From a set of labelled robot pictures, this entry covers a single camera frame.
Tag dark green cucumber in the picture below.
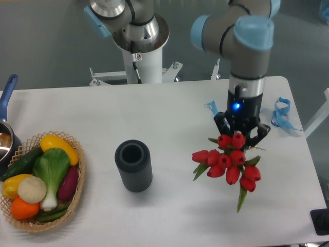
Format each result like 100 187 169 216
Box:
1 147 43 182

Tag black device at edge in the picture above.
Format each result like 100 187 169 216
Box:
310 208 328 236

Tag yellow bell pepper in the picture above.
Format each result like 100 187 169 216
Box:
2 174 32 200

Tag orange fruit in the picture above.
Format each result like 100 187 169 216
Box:
10 197 40 220

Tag white frame bar right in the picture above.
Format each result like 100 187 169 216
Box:
304 88 328 138

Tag blue ribbon strap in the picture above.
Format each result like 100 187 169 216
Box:
270 97 303 135

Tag red tulip bouquet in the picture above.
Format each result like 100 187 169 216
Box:
191 133 261 212

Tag blue ribbon piece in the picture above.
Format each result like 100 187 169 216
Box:
206 100 230 127

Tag woven wicker basket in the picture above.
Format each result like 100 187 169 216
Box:
1 131 86 233

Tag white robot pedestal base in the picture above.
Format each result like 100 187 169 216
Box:
84 7 183 86

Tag green bean pods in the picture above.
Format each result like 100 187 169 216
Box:
36 204 69 223

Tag cream white onion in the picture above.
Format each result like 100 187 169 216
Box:
17 176 47 204

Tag dark grey ribbed vase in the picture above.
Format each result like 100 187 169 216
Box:
115 139 153 192

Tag black cable on pedestal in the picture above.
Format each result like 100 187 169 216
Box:
129 40 143 84

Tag purple sweet potato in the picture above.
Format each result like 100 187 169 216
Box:
58 166 78 201

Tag blue handled saucepan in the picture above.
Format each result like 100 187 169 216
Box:
1 74 22 175

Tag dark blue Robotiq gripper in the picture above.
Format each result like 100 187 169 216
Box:
214 92 271 150

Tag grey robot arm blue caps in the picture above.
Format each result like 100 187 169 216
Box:
84 1 281 150

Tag green bok choy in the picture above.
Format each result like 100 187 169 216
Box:
32 148 70 211

